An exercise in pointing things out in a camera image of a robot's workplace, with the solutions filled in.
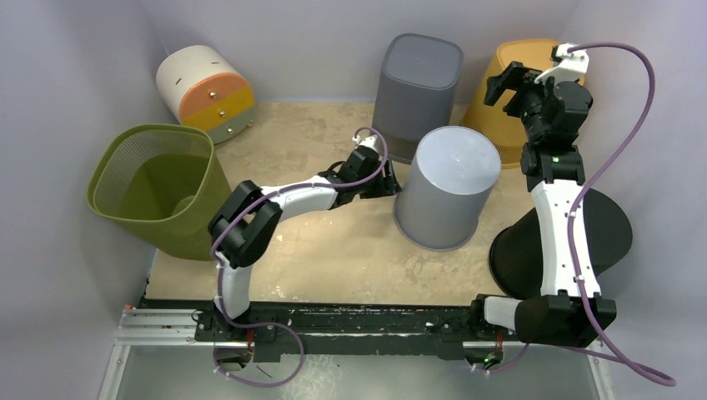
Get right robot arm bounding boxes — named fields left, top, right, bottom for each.
left=468, top=62, right=617, bottom=348

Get black bucket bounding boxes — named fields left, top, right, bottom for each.
left=489, top=188, right=633, bottom=300

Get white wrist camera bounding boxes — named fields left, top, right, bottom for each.
left=534, top=43, right=589, bottom=84
left=352, top=133, right=383, bottom=156

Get grey slatted plastic basket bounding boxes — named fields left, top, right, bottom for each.
left=372, top=33, right=464, bottom=164

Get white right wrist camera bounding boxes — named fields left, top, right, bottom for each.
left=534, top=43, right=589, bottom=84

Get yellow slatted plastic basket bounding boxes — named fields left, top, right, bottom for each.
left=461, top=38, right=559, bottom=169

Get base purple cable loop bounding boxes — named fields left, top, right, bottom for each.
left=212, top=320, right=307, bottom=388

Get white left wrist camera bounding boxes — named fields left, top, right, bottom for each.
left=352, top=133, right=383, bottom=156

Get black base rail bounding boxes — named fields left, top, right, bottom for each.
left=138, top=298, right=515, bottom=363

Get olive green slatted basket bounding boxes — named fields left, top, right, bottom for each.
left=86, top=124, right=232, bottom=261

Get light grey bucket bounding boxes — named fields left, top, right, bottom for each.
left=394, top=126, right=502, bottom=252

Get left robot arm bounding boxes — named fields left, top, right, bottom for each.
left=208, top=145, right=401, bottom=341

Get white cylindrical bin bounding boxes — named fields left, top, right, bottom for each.
left=155, top=45, right=257, bottom=144

